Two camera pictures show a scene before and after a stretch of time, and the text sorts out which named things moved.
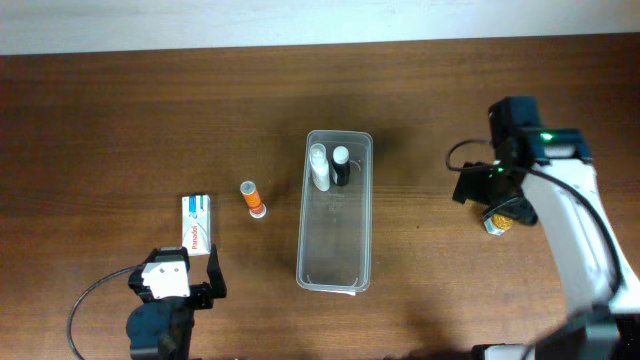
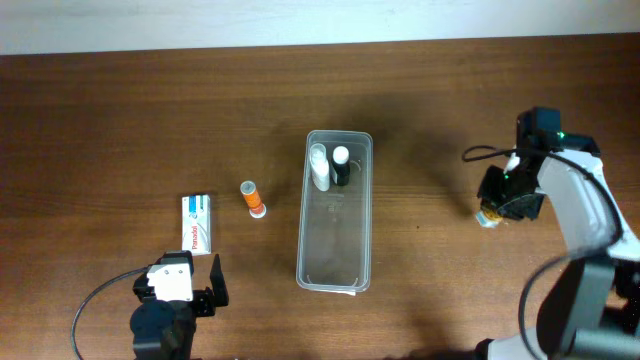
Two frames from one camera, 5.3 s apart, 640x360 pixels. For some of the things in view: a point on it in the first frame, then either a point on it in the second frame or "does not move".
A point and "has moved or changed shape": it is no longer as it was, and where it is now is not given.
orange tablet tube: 257,208 does not move
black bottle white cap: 340,167 does not move
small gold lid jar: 496,224 has moved or changed shape
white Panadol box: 196,224 does not move
